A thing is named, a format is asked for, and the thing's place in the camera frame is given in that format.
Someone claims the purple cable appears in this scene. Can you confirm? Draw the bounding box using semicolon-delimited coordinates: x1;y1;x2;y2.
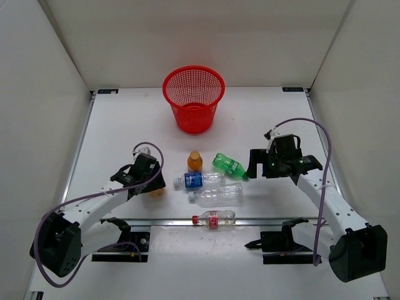
270;117;333;267
33;142;165;288

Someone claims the red mesh plastic bin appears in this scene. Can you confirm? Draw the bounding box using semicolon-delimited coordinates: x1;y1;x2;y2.
162;66;225;134

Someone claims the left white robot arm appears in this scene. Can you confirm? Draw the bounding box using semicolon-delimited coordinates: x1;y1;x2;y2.
29;153;166;278

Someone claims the clear bottle red label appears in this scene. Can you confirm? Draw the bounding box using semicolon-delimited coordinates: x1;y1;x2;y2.
192;210;236;230

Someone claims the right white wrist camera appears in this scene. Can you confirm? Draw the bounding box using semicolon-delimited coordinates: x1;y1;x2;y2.
264;128;280;142

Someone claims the blue label clear bottle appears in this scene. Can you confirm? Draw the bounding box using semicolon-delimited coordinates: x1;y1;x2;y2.
173;171;226;190

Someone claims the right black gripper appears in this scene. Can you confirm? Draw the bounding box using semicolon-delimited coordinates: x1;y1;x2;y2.
247;149;286;179

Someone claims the clear plastic bottle white cap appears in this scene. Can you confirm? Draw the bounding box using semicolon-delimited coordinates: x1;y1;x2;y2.
188;182;243;208

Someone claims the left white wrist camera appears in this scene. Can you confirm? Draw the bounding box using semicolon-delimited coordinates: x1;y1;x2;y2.
132;147;151;161

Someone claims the aluminium table rail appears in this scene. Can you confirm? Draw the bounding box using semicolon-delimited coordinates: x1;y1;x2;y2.
89;217;332;228

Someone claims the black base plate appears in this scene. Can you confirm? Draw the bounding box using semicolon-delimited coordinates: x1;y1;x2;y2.
244;231;313;265
91;227;151;263

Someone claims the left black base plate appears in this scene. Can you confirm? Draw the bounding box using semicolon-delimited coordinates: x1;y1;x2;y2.
91;227;151;263

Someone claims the green plastic bottle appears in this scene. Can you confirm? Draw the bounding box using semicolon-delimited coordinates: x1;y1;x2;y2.
212;152;249;181

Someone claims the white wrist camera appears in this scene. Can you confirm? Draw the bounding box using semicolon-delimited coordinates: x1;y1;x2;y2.
132;147;151;161
264;128;280;142

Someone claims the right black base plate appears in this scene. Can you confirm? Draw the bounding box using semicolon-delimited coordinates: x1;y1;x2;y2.
244;231;313;265

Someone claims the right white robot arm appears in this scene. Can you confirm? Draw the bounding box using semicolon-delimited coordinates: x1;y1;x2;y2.
246;134;388;283

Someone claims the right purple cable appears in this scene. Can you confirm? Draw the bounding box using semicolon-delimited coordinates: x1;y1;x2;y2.
270;117;333;267

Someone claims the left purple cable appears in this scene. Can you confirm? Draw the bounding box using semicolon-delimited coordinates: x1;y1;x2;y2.
33;142;165;288

